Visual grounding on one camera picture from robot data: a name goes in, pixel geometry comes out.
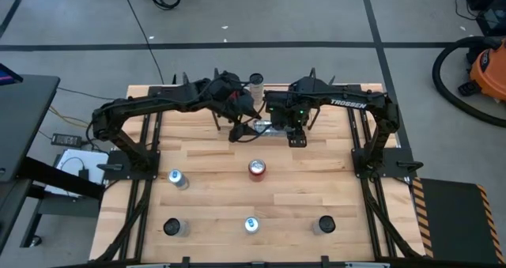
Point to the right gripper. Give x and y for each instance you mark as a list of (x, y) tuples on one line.
[(288, 110)]

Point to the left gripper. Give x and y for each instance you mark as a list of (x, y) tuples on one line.
[(235, 98)]

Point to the white Celsius Tropical Vibe can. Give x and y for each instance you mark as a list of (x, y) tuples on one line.
[(266, 129)]

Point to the red soda can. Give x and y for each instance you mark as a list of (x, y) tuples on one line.
[(234, 96), (257, 169)]

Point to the teal Red Bull can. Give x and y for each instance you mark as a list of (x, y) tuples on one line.
[(178, 179)]

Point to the white blue Celsius can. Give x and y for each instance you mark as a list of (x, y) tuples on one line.
[(326, 224)]

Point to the silver blue Red Bull can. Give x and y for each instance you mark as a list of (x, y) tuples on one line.
[(251, 224)]

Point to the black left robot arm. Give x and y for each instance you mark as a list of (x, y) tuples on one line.
[(158, 100)]

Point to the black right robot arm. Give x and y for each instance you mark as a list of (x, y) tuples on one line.
[(356, 102)]

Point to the orange shop vacuum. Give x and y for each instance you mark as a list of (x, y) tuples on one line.
[(436, 74), (490, 72)]

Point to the black yellow striped floor mat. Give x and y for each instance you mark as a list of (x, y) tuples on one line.
[(450, 220)]

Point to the black power adapter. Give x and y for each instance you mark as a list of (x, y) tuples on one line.
[(65, 139)]

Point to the black desk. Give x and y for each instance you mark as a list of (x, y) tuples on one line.
[(27, 121)]

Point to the black equipment case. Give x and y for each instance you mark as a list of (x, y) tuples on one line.
[(492, 19)]

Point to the dark laptop screen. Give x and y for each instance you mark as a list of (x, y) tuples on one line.
[(8, 76)]

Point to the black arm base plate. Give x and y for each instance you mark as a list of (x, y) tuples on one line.
[(395, 161), (118, 173)]

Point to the black metal table frame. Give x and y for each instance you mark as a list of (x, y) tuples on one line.
[(221, 265)]

